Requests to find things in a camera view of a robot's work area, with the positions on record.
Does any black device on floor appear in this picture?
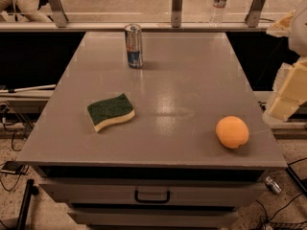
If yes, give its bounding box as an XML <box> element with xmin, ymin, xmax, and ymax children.
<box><xmin>1</xmin><ymin>161</ymin><xmax>25</xmax><ymax>174</ymax></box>

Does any silver blue redbull can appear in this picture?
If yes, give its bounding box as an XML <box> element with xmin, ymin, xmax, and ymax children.
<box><xmin>125</xmin><ymin>24</ymin><xmax>143</xmax><ymax>69</ymax></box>

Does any black floor cables right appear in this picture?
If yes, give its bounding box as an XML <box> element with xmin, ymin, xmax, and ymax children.
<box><xmin>252</xmin><ymin>156</ymin><xmax>307</xmax><ymax>230</ymax></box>

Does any green yellow sponge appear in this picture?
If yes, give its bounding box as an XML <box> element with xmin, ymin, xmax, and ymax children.
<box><xmin>87</xmin><ymin>94</ymin><xmax>135</xmax><ymax>132</ymax></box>

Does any orange fruit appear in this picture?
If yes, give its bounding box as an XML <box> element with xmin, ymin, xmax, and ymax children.
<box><xmin>216</xmin><ymin>116</ymin><xmax>249</xmax><ymax>149</ymax></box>

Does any clear plastic water bottle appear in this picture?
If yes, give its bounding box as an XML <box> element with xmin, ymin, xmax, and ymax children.
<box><xmin>209</xmin><ymin>0</ymin><xmax>227</xmax><ymax>27</ymax></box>

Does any grey table with drawers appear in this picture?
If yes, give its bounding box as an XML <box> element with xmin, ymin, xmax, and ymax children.
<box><xmin>18</xmin><ymin>33</ymin><xmax>286</xmax><ymax>228</ymax></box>

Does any small silver can on floor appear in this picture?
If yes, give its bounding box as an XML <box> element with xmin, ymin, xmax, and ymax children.
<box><xmin>265</xmin><ymin>176</ymin><xmax>282</xmax><ymax>195</ymax></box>

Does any black drawer handle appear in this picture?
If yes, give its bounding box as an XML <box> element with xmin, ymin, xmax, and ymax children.
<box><xmin>133</xmin><ymin>190</ymin><xmax>171</xmax><ymax>204</ymax></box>

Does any white rod on left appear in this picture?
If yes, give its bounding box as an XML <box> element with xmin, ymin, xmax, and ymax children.
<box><xmin>0</xmin><ymin>84</ymin><xmax>57</xmax><ymax>94</ymax></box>

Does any metal railing with glass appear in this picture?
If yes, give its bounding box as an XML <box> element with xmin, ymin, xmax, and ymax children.
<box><xmin>0</xmin><ymin>0</ymin><xmax>302</xmax><ymax>32</ymax></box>

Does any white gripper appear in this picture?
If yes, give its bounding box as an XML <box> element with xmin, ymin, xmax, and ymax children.
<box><xmin>263</xmin><ymin>0</ymin><xmax>307</xmax><ymax>123</ymax></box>

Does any seated person in beige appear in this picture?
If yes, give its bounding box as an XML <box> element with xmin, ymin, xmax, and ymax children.
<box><xmin>0</xmin><ymin>0</ymin><xmax>51</xmax><ymax>23</ymax></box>

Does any black pole on floor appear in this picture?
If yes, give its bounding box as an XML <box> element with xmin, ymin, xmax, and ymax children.
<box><xmin>16</xmin><ymin>179</ymin><xmax>38</xmax><ymax>230</ymax></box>

